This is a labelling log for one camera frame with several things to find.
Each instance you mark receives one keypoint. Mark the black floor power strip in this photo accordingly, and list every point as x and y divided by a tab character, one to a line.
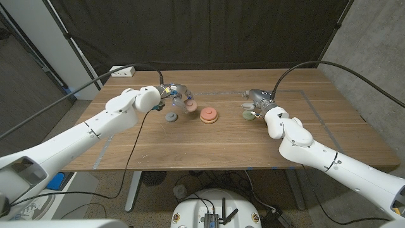
272	218

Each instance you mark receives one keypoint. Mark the black backdrop cloth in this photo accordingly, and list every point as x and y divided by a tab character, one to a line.
202	31

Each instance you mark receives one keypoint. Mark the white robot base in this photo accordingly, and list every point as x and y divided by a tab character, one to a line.
190	209

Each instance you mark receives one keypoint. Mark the black backdrop stand pole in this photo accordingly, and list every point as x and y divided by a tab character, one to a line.
72	47
335	28

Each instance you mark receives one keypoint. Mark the white table leg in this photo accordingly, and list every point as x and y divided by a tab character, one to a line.
133	193

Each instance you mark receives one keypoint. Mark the blue left wrist clip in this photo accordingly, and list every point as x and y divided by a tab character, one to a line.
155	108

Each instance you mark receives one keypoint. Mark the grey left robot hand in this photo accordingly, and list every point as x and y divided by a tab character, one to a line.
169	92

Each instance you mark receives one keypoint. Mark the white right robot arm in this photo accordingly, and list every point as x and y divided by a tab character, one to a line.
300	139

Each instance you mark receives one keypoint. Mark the grey table leg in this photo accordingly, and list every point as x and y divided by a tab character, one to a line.
295	193

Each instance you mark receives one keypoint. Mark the white power outlet box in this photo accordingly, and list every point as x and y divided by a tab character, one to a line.
122	73

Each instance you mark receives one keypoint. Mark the blue and grey shoe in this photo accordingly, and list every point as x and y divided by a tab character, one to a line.
56	181

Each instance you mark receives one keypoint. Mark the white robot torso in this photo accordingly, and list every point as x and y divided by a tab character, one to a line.
63	224

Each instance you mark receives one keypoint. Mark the grey router with antennas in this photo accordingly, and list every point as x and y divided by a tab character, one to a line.
211	219

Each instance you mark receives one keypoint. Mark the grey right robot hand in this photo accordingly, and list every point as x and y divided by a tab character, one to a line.
261	95

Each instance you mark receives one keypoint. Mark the black round floor fan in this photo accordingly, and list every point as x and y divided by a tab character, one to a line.
153	177

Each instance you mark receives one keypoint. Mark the grey round floor object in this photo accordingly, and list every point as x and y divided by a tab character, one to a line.
180	191

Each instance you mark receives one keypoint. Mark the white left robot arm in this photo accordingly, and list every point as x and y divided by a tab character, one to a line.
95	126

